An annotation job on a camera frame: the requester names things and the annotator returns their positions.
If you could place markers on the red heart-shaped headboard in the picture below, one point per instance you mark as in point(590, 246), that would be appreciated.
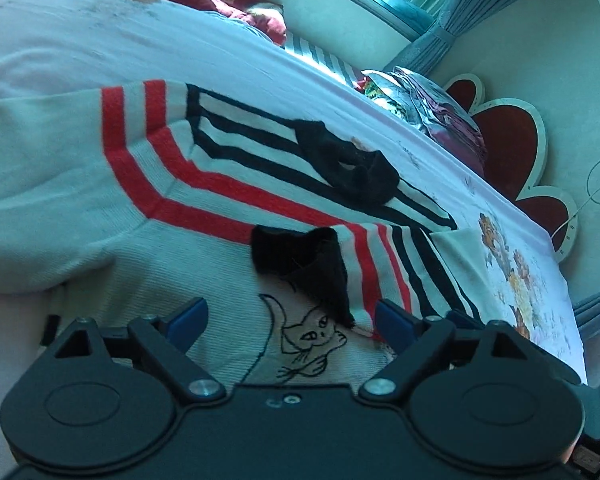
point(516, 155)

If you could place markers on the white floral bed sheet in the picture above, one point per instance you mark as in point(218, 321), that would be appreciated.
point(53, 47)

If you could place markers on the striped mattress pad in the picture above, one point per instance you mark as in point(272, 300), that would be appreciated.
point(323, 61)

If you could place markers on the striped white knit sweater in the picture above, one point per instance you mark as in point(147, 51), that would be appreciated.
point(131, 200)

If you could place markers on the stack of folded quilts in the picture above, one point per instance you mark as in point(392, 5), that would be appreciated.
point(428, 108)

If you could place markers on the teal right curtain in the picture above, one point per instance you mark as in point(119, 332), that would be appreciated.
point(454, 19)

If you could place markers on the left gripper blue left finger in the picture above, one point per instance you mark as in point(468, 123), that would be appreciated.
point(184, 326)

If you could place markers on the dark red pillow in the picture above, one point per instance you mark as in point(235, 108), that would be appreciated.
point(267, 17)

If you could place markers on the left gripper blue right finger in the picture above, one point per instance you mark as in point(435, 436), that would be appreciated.
point(398, 328)

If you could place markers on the blue cushion on windowsill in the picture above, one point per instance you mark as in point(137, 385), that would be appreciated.
point(418, 20)

